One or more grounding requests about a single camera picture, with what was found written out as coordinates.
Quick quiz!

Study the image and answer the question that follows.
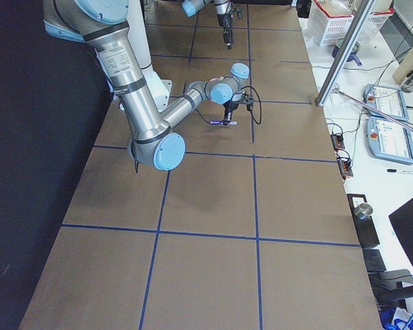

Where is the long metal rod tool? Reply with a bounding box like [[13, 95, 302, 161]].
[[331, 88, 413, 132]]

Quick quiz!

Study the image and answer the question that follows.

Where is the lower orange connector block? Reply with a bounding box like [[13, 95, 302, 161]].
[[337, 155, 353, 179]]

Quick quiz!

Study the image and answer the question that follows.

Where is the black marker pen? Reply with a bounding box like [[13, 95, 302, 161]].
[[386, 168, 413, 175]]

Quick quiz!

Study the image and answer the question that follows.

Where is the white plastic basket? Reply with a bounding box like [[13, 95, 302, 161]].
[[308, 1, 394, 46]]

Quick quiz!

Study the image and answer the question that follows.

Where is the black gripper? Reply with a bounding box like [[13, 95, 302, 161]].
[[222, 100, 241, 126], [217, 13, 233, 50]]

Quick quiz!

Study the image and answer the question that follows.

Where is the upper teach pendant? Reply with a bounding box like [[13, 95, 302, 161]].
[[363, 84, 409, 122]]

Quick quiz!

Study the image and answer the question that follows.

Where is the teach pendant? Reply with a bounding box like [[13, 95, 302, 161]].
[[366, 116, 413, 165], [363, 84, 409, 122]]

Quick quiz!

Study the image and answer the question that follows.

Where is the aluminium frame post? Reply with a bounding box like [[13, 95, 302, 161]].
[[315, 0, 376, 107]]

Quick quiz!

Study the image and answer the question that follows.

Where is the upper orange connector block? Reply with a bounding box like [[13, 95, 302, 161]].
[[330, 133, 345, 151]]

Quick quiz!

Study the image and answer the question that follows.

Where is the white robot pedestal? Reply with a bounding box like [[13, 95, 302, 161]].
[[109, 0, 173, 113]]

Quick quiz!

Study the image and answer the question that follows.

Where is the lower teach pendant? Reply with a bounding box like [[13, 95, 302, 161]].
[[366, 116, 413, 165]]

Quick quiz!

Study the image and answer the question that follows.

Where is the purple highlighter pen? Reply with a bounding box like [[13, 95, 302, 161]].
[[209, 120, 238, 126]]

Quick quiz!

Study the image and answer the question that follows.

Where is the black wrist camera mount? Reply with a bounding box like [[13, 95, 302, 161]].
[[239, 93, 254, 112]]

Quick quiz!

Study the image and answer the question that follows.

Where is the black box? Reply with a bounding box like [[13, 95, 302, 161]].
[[347, 193, 380, 249]]

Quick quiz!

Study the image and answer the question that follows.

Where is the metal cup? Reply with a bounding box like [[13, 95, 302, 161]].
[[353, 203, 373, 220]]

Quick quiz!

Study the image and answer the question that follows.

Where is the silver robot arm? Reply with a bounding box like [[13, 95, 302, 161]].
[[182, 0, 234, 50], [43, 1, 250, 171]]

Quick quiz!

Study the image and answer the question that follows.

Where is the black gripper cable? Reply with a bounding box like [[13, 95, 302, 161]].
[[184, 80, 263, 125]]

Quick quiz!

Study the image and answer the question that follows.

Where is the orange connector block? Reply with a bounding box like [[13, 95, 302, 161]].
[[337, 155, 353, 179], [330, 133, 345, 151]]

